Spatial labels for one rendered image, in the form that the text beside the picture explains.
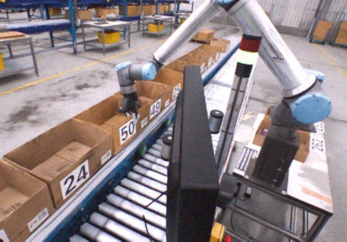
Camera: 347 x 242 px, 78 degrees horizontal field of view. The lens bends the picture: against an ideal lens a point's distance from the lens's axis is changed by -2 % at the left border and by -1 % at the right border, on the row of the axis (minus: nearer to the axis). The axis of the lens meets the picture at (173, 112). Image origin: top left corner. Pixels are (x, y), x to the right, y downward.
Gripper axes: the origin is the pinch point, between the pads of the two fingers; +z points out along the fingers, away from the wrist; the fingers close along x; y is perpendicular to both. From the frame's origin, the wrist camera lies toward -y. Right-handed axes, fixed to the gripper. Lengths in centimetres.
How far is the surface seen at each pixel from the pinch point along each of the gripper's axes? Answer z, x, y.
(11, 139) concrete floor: 54, 207, 25
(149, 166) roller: 28.8, -7.5, -2.3
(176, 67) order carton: -2, 29, 137
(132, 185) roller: 28.4, -7.2, -21.5
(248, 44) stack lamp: -48, -70, -37
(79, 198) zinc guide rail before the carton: 12, -1, -50
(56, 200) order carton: 7, 2, -58
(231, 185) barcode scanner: 7, -64, -29
